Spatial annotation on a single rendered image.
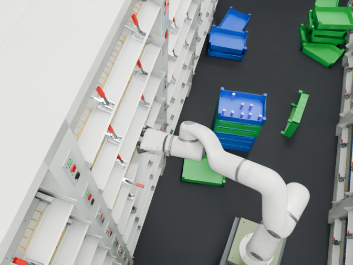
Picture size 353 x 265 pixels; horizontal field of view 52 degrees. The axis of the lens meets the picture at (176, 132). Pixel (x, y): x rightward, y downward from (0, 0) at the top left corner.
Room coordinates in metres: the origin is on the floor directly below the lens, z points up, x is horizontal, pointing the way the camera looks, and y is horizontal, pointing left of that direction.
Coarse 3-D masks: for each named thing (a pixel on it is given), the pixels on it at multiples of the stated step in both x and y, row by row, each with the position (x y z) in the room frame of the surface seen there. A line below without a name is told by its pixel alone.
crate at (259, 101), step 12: (228, 96) 1.36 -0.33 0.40; (240, 96) 1.37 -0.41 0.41; (252, 96) 1.36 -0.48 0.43; (264, 96) 1.34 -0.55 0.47; (228, 108) 1.27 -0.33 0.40; (252, 108) 1.28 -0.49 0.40; (264, 108) 1.26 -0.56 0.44; (228, 120) 1.18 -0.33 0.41; (240, 120) 1.17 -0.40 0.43; (252, 120) 1.16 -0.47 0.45; (264, 120) 1.16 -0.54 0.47
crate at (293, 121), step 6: (300, 90) 1.60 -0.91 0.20; (300, 96) 1.55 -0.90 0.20; (306, 96) 1.55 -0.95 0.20; (300, 102) 1.50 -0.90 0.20; (306, 102) 1.50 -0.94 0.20; (294, 108) 1.57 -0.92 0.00; (300, 108) 1.44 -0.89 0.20; (294, 114) 1.39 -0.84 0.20; (300, 114) 1.39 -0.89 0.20; (288, 120) 1.33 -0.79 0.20; (294, 120) 1.34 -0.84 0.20; (288, 126) 1.32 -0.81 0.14; (294, 126) 1.31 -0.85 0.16; (282, 132) 1.33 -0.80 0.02; (288, 132) 1.31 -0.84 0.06
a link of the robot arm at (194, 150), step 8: (176, 136) 0.68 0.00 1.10; (176, 144) 0.64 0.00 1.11; (184, 144) 0.63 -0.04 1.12; (192, 144) 0.63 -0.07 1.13; (200, 144) 0.64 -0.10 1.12; (176, 152) 0.61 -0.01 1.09; (184, 152) 0.61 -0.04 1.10; (192, 152) 0.60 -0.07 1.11; (200, 152) 0.60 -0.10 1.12; (200, 160) 0.58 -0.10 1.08
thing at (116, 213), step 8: (152, 104) 0.91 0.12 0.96; (160, 104) 0.92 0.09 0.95; (152, 112) 0.87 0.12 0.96; (152, 120) 0.82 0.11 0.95; (136, 152) 0.65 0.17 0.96; (136, 160) 0.62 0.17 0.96; (136, 168) 0.58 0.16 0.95; (128, 176) 0.54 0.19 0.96; (120, 192) 0.47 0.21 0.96; (128, 192) 0.47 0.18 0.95; (120, 200) 0.43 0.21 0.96; (112, 208) 0.40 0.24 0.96; (120, 208) 0.40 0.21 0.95; (112, 216) 0.37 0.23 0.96
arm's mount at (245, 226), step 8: (240, 224) 0.53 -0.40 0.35; (248, 224) 0.53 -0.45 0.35; (256, 224) 0.54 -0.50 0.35; (240, 232) 0.48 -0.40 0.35; (248, 232) 0.48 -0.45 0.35; (240, 240) 0.44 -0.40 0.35; (232, 248) 0.39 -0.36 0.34; (280, 248) 0.41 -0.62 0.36; (232, 256) 0.35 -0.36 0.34; (240, 256) 0.35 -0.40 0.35; (232, 264) 0.31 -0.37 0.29; (240, 264) 0.31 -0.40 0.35; (272, 264) 0.32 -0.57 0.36
